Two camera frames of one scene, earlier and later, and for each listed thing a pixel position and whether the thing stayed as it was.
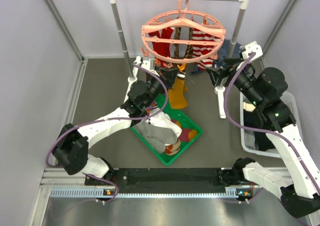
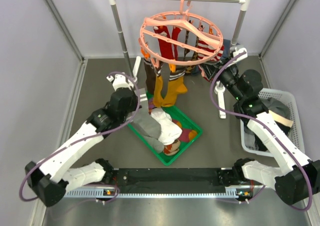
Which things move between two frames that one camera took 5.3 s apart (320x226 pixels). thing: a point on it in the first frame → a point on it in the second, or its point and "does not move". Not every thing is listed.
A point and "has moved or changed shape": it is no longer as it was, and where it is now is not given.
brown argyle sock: [189, 54] → [191, 68]
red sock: [166, 33] → [175, 32]
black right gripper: [230, 68] does not move
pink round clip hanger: [182, 36] does not move
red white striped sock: [199, 50] → [202, 44]
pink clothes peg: [168, 66] has moved or changed shape
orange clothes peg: [182, 67] → [172, 67]
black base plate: [163, 180] does not move
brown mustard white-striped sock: [177, 95] has moved or changed shape
